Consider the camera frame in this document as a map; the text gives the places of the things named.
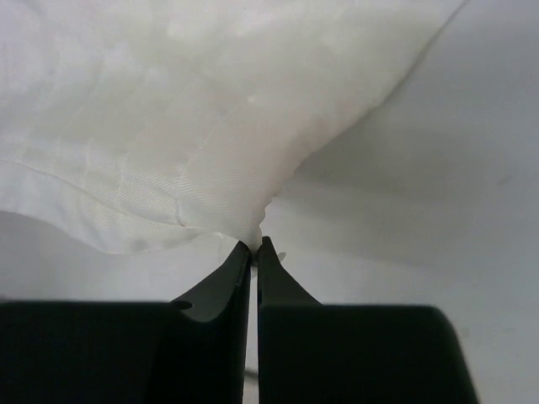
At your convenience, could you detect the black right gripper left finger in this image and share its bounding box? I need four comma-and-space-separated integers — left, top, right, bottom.
1, 243, 251, 403

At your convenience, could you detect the white pleated skirt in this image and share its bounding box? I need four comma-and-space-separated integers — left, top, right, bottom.
1, 1, 460, 254

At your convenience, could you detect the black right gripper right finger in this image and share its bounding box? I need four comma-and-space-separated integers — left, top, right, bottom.
257, 237, 478, 404

